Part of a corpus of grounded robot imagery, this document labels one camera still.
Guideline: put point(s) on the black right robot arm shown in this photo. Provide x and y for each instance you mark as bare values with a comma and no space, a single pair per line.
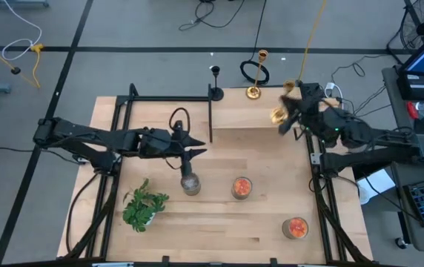
375,141

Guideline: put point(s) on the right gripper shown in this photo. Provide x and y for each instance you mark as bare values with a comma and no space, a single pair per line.
310,116

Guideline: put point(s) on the white power adapter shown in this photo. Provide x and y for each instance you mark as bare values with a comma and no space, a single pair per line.
330,87

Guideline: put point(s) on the green plant white pot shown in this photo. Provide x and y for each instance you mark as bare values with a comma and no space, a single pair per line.
141,211

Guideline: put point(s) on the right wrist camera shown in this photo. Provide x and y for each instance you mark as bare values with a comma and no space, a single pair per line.
311,92

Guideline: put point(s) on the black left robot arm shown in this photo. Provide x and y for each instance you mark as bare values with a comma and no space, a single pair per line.
86,131

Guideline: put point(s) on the small black plug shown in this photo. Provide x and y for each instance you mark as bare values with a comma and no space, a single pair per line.
15,70

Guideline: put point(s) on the black candlestick holder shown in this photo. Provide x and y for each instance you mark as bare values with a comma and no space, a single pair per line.
217,94

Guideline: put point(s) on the white paper sheet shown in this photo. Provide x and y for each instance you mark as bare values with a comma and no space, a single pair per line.
377,183

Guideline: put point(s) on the silver jar white candle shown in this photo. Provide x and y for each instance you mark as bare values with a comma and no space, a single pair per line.
191,184

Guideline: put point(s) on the black desktop device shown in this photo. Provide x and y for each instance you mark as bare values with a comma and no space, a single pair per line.
417,89

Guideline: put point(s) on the silver frame bracket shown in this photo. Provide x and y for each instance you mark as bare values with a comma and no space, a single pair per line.
81,160
315,158

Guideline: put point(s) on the black aluminium station frame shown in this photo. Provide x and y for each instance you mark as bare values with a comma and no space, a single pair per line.
160,98

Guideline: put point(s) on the grey side desk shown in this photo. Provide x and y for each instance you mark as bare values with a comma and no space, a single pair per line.
395,111

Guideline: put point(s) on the gold candlestick holder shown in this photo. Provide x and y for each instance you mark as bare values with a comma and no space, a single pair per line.
253,92
278,115

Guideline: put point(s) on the black table clamp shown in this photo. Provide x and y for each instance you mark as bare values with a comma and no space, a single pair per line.
273,261
165,260

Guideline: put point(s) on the glass jar orange candle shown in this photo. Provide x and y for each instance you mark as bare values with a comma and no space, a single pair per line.
295,228
242,187

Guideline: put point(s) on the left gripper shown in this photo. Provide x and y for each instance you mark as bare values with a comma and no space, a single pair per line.
158,142

